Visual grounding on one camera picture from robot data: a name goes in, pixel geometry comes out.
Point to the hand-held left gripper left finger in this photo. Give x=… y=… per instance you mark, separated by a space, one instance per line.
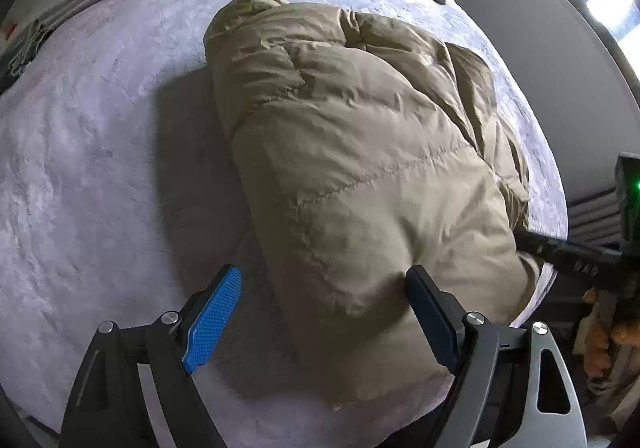
x=215 y=318

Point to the beige puffer jacket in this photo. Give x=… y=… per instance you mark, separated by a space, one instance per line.
x=375 y=153

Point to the grey ribbed panel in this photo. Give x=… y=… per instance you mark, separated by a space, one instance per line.
x=595 y=218

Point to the purple fleece blanket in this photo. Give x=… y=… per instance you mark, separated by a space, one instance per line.
x=100 y=178

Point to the person's right hand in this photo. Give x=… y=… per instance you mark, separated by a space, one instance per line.
x=597 y=353

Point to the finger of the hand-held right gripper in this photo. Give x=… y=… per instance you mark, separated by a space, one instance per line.
x=565 y=255

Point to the dark grey headboard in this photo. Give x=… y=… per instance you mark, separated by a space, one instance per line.
x=525 y=28

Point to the fringed scarf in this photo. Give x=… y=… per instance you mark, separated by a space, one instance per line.
x=30 y=41

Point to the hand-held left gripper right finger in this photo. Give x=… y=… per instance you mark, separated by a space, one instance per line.
x=436 y=323

